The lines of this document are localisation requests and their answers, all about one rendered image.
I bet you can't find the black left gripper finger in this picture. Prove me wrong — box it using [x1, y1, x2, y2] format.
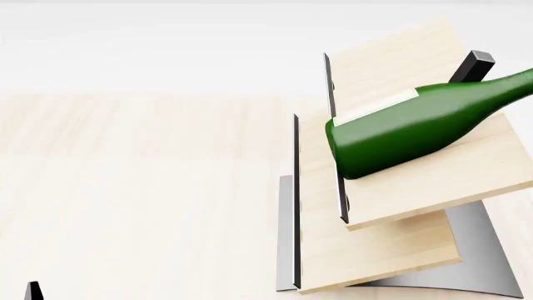
[23, 280, 45, 300]

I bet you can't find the green glass wine bottle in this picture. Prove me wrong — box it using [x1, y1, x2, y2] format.
[324, 67, 533, 181]

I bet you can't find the curved grey metal rack base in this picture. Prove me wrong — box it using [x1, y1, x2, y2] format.
[276, 174, 526, 300]

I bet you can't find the black shelf edge rail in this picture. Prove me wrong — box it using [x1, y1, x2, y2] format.
[322, 52, 351, 225]
[292, 112, 302, 289]

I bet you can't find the black square rack post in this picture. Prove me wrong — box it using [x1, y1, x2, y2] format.
[448, 49, 496, 85]

